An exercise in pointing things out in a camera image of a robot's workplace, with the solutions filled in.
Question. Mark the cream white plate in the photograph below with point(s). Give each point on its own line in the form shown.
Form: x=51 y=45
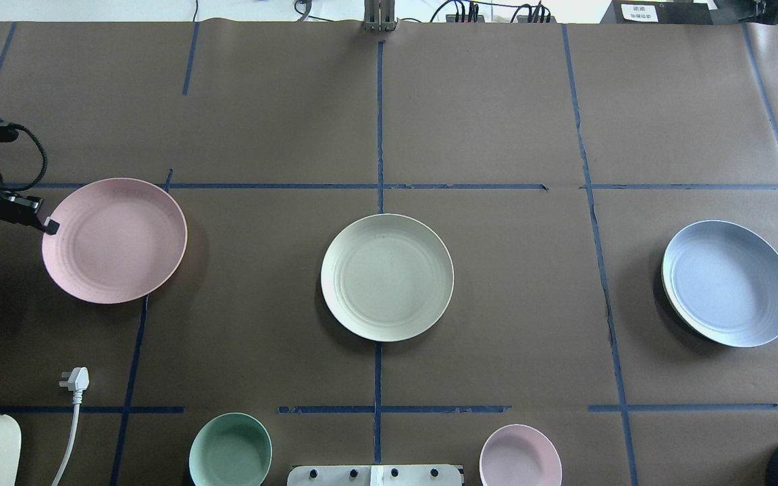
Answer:
x=387 y=277

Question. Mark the blue plate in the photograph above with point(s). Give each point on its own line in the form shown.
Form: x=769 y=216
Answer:
x=721 y=279

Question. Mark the pink bowl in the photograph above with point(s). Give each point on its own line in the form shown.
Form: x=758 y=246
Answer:
x=519 y=455

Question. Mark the aluminium frame post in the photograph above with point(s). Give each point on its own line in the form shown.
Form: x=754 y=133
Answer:
x=379 y=16

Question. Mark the green bowl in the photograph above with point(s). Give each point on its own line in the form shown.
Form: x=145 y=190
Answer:
x=231 y=449

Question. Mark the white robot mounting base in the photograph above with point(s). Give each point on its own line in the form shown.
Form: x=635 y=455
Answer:
x=377 y=474

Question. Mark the pink plate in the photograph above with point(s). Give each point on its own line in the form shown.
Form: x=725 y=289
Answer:
x=118 y=240

